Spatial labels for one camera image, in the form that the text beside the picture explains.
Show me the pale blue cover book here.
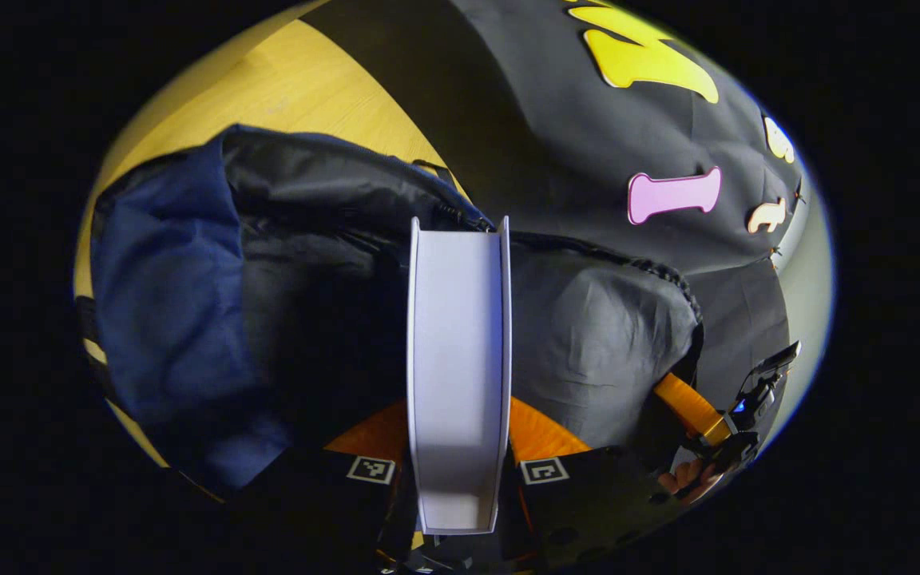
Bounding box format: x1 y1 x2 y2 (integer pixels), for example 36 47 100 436
406 215 512 536

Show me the blue and grey schoolbag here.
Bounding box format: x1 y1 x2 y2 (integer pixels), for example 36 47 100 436
75 124 705 502

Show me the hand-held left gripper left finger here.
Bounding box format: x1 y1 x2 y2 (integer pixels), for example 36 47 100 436
248 399 417 572

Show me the black backdrop cloth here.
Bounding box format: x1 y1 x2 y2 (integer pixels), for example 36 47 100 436
300 0 811 448

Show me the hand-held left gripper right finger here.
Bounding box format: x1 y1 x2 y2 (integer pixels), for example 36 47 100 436
502 397 672 573

